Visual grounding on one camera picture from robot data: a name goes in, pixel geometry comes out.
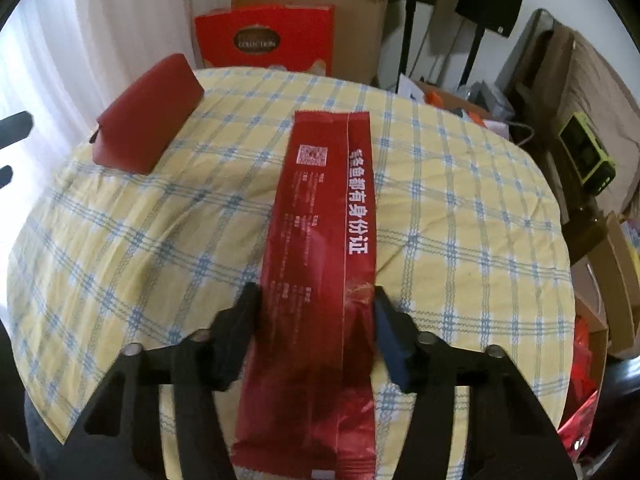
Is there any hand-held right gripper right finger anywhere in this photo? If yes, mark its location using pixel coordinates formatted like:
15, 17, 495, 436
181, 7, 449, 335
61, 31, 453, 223
373, 286, 561, 480

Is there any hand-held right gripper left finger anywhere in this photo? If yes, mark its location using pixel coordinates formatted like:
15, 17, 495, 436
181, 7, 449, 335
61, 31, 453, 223
60, 284, 262, 480

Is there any long red foil packet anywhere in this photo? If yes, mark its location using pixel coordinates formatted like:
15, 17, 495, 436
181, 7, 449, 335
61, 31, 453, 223
231, 110, 378, 480

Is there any dark red handbag-shaped box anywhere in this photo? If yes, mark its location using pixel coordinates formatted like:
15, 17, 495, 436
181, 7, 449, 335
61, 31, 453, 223
90, 53, 205, 176

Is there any deep cardboard box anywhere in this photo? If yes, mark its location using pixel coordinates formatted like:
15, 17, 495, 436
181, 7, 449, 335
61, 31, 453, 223
570, 212, 640, 361

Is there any yellow checked tablecloth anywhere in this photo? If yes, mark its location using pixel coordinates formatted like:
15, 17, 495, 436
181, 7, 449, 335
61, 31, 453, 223
7, 66, 575, 480

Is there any white curtain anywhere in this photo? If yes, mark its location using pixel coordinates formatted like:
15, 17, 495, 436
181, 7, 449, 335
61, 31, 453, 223
0, 0, 201, 171

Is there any open cardboard box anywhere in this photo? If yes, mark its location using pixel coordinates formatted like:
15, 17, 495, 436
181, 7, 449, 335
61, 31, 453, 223
397, 74, 516, 136

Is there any white appliance box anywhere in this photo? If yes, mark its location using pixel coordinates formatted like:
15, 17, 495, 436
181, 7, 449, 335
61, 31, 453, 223
470, 80, 513, 116

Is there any red cookie box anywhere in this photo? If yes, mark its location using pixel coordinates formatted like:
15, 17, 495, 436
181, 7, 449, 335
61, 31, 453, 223
194, 4, 336, 77

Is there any green portable power station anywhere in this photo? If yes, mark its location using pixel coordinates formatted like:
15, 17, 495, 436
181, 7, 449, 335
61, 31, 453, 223
557, 112, 617, 193

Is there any large brown cardboard box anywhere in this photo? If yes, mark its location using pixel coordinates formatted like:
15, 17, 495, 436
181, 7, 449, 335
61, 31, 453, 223
232, 0, 388, 83

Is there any large beige cushion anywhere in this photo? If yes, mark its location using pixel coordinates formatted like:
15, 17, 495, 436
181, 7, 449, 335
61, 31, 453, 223
555, 30, 640, 201

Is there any brown sofa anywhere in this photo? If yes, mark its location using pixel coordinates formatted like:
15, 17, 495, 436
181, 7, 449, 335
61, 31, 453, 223
510, 8, 640, 261

